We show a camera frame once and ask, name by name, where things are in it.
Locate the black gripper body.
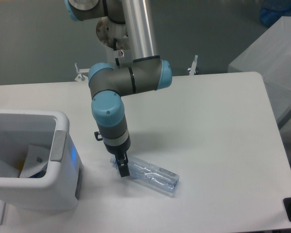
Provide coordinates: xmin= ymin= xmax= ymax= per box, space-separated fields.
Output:
xmin=94 ymin=131 xmax=130 ymax=156

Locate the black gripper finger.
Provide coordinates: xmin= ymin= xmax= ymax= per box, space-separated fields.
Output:
xmin=115 ymin=152 xmax=130 ymax=177

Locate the clear plastic water bottle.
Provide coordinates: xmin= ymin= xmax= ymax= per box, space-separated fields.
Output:
xmin=109 ymin=155 xmax=180 ymax=195

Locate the white paper wrapper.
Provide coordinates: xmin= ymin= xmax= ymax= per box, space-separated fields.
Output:
xmin=19 ymin=144 xmax=51 ymax=179

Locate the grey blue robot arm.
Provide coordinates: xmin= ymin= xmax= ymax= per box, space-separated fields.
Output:
xmin=65 ymin=0 xmax=173 ymax=177

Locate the blue yellow trash in bin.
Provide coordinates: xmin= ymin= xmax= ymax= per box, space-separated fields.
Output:
xmin=17 ymin=162 xmax=48 ymax=178

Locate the white trash can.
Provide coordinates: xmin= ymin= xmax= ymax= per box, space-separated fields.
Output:
xmin=0 ymin=108 xmax=84 ymax=210

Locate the grey covered side table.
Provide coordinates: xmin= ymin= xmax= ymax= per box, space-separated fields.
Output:
xmin=227 ymin=17 xmax=291 ymax=131

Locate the blue plastic bag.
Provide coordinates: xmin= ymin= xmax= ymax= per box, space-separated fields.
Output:
xmin=259 ymin=0 xmax=291 ymax=27

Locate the white pedestal foot left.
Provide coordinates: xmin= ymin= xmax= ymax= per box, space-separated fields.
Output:
xmin=74 ymin=63 xmax=89 ymax=82

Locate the white pedestal foot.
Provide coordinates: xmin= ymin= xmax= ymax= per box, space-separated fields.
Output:
xmin=187 ymin=54 xmax=199 ymax=76
xmin=74 ymin=63 xmax=89 ymax=82

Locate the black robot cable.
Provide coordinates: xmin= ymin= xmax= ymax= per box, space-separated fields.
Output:
xmin=113 ymin=37 xmax=122 ymax=67

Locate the white pedestal foot right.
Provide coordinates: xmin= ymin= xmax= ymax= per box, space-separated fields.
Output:
xmin=187 ymin=54 xmax=199 ymax=76

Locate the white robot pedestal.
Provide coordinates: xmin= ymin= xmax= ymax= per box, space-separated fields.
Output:
xmin=96 ymin=17 xmax=132 ymax=68

